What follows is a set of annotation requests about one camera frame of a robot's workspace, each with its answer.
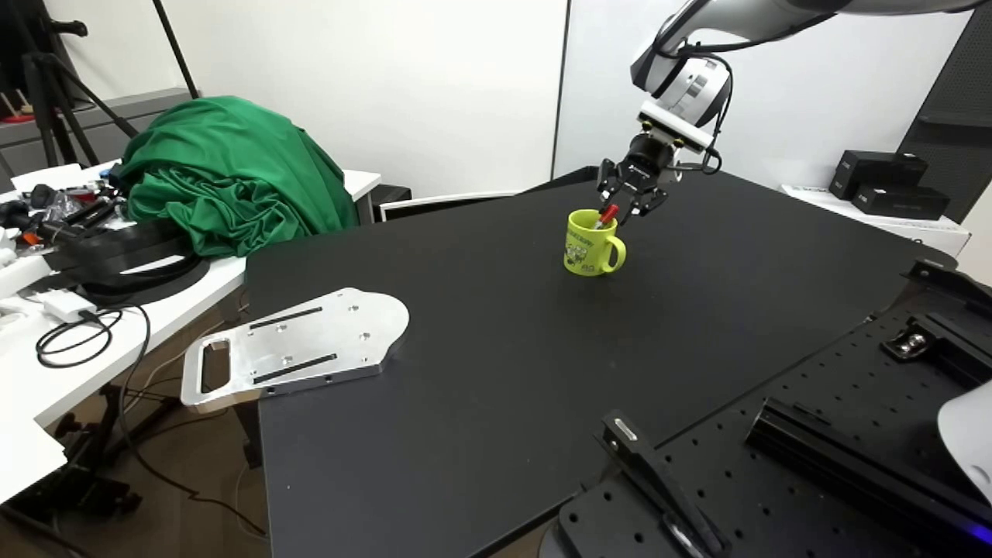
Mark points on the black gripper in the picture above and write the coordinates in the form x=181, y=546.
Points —
x=650, y=162

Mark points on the red capped marker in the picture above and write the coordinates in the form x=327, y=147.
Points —
x=609, y=215

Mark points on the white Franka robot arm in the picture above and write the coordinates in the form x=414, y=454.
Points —
x=694, y=83

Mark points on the yellow-green ceramic mug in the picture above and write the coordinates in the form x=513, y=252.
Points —
x=588, y=250

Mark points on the tall black equipment box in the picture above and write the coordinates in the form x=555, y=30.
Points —
x=872, y=173

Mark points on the white low shelf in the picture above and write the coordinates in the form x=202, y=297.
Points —
x=887, y=228

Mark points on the flat black equipment box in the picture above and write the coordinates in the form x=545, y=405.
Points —
x=904, y=204

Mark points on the black perforated breadboard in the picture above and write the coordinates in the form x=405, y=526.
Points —
x=807, y=484

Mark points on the silver metal mounting plate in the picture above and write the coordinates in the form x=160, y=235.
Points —
x=311, y=341

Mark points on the green cloth pile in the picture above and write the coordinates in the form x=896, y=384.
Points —
x=236, y=176

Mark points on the white rounded base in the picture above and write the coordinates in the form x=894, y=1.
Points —
x=970, y=439

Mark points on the thin black stand pole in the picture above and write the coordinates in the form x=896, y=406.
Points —
x=174, y=52

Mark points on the black bag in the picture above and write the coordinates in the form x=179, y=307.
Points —
x=113, y=257

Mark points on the white power adapter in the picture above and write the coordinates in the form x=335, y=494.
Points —
x=63, y=304

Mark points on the white side table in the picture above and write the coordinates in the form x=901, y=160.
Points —
x=32, y=384

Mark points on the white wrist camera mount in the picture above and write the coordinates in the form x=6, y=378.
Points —
x=675, y=124

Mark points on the black clamp bracket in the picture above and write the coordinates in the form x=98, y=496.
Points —
x=660, y=477

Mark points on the black aluminium rail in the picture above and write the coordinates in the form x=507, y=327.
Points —
x=856, y=461

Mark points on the black rail bracket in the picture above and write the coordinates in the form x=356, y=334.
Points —
x=945, y=345

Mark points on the black camera tripod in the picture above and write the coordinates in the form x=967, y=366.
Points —
x=56, y=93

